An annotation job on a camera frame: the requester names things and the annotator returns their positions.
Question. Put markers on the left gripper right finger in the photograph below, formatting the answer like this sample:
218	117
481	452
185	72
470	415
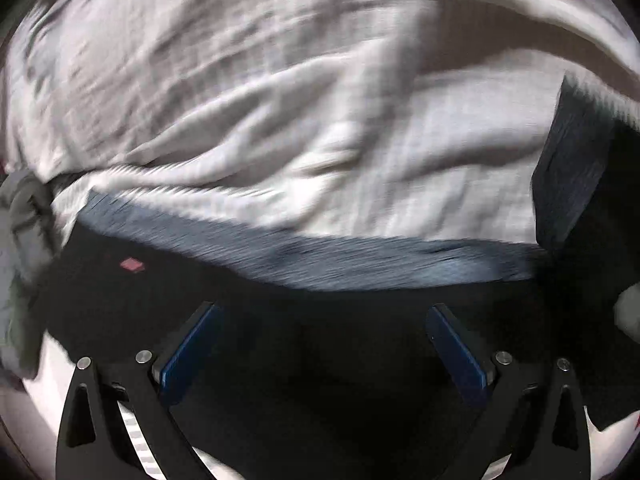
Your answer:
535	410

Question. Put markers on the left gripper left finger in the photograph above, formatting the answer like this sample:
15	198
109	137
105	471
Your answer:
93	442

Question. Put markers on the black garment with patterned lining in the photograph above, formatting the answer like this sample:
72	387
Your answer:
323	369

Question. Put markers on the grey padded jacket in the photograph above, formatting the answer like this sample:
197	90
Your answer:
28	247

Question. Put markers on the grey striped bed sheet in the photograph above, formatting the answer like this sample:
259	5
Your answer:
418	118

